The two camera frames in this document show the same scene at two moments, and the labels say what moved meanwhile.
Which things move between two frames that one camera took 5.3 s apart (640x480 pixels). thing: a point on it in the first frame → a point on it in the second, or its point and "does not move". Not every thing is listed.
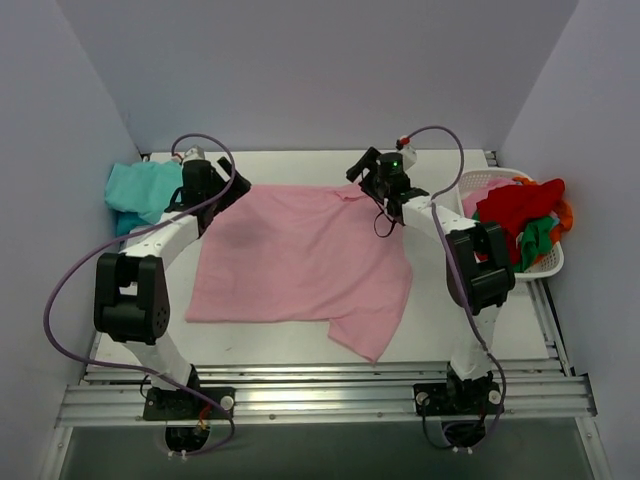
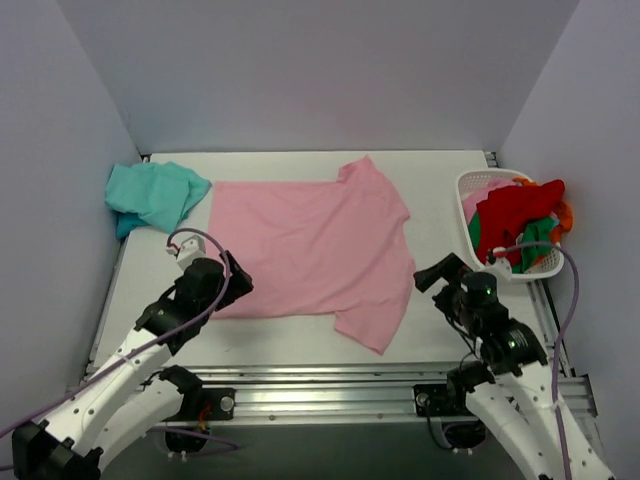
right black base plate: (458, 399) does not move
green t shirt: (536, 240) does not move
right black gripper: (365, 170) → (442, 279)
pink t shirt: (296, 253) does not move
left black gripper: (228, 180) → (235, 279)
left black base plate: (168, 405) does not move
